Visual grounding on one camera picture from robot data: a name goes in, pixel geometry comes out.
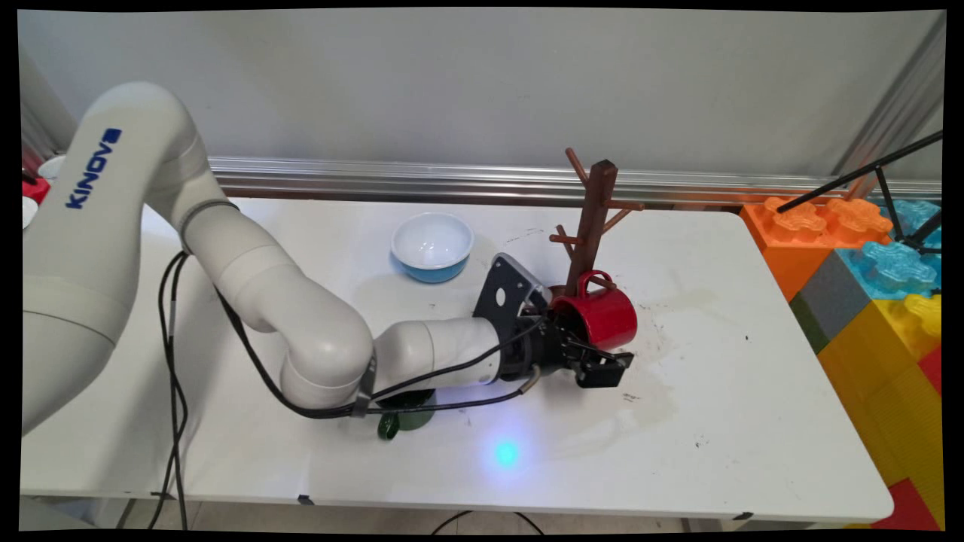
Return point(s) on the red box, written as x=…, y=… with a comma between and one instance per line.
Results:
x=34, y=190

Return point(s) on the grey toy block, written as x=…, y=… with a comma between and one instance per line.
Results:
x=832, y=297

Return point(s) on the red enamel mug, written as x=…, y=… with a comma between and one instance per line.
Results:
x=606, y=316

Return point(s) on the white rimmed green cup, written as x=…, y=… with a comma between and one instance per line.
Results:
x=28, y=212

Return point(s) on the aluminium wall rail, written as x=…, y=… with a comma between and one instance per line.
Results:
x=452, y=181

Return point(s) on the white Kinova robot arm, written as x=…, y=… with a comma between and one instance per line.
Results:
x=98, y=226

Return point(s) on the yellow toy block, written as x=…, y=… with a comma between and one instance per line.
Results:
x=922, y=312
x=881, y=421

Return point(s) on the cyan toy block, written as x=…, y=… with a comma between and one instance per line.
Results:
x=896, y=278

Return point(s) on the small red toy block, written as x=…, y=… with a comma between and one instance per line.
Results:
x=907, y=508

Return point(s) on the black tripod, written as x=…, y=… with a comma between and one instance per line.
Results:
x=851, y=176

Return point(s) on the dark green enamel mug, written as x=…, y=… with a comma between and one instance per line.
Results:
x=414, y=418

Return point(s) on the large red toy block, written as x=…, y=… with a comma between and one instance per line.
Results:
x=932, y=373

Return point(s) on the orange toy block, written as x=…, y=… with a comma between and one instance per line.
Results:
x=783, y=256

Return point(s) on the aluminium corner post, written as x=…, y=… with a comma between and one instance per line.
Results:
x=896, y=113

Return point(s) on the brown wooden mug tree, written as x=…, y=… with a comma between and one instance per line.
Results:
x=595, y=218

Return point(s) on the dark green toy block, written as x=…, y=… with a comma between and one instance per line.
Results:
x=809, y=329

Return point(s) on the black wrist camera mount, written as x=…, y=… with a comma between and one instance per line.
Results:
x=501, y=290

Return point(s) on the light blue bowl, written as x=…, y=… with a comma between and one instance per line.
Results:
x=433, y=241

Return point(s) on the white cup dark rim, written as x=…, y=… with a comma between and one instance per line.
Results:
x=53, y=167

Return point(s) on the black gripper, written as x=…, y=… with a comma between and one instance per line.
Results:
x=542, y=350

